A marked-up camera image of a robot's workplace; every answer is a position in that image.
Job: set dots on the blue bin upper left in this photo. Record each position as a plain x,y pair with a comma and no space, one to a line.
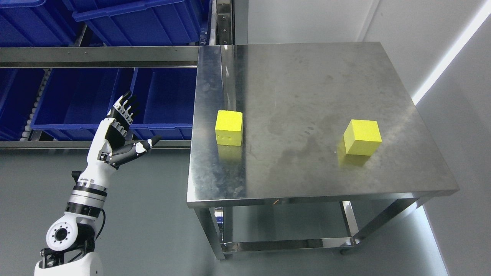
37,23

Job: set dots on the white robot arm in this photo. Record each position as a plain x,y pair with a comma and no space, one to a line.
72,238

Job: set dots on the blue bin upper right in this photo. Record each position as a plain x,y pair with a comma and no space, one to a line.
147,22

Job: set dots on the yellow foam block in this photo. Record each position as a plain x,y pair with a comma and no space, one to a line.
228,128
362,137

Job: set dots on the blue bin lower middle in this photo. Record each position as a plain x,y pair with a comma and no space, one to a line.
75,100

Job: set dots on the blue bin lower left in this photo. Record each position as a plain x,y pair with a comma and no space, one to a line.
18,92

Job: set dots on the steel shelf rack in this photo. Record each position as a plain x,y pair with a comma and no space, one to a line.
100,57

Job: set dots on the blue bin lower right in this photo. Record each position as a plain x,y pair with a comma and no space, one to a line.
166,97

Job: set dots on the stainless steel table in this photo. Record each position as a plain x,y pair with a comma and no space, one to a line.
297,101

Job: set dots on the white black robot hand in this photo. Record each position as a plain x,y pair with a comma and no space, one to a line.
109,150

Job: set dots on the blue bin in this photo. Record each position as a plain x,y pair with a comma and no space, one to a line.
166,97
18,92
75,100
37,23
147,22

